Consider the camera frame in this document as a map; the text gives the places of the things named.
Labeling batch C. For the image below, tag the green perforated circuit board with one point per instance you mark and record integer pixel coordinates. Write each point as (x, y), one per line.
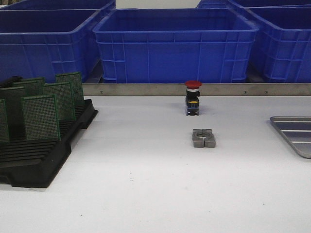
(64, 99)
(40, 117)

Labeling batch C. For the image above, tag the green perforated circuit board front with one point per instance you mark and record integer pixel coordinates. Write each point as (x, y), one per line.
(40, 117)

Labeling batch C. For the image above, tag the green circuit board rear right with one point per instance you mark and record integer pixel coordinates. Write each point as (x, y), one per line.
(75, 79)

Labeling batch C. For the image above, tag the green circuit board rear left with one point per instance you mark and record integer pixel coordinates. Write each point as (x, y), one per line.
(32, 86)

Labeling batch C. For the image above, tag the black slotted board rack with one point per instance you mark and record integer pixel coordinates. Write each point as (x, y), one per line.
(35, 163)

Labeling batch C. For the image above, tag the silver metal tray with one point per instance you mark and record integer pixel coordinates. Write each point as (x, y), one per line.
(296, 130)

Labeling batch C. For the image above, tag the green circuit board far left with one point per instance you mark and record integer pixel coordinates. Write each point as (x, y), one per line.
(4, 130)

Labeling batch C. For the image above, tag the red emergency stop button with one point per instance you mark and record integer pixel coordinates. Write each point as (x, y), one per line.
(192, 101)

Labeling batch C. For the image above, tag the grey metal clamp block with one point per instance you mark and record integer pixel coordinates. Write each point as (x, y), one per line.
(203, 138)

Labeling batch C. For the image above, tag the blue plastic crate centre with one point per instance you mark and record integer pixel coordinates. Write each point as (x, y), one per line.
(175, 45)

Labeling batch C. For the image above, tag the blue plastic crate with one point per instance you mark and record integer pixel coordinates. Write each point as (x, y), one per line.
(43, 43)
(281, 52)
(175, 45)

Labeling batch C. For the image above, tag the blue crate back right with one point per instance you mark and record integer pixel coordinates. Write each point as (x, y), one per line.
(251, 3)

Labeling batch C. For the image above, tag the blue plastic crate right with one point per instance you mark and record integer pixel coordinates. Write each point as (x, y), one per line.
(281, 52)

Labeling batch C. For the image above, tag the blue plastic crate left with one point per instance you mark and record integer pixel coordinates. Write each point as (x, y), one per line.
(43, 43)

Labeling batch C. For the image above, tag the blue crate back left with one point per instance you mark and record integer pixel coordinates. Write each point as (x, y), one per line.
(59, 4)

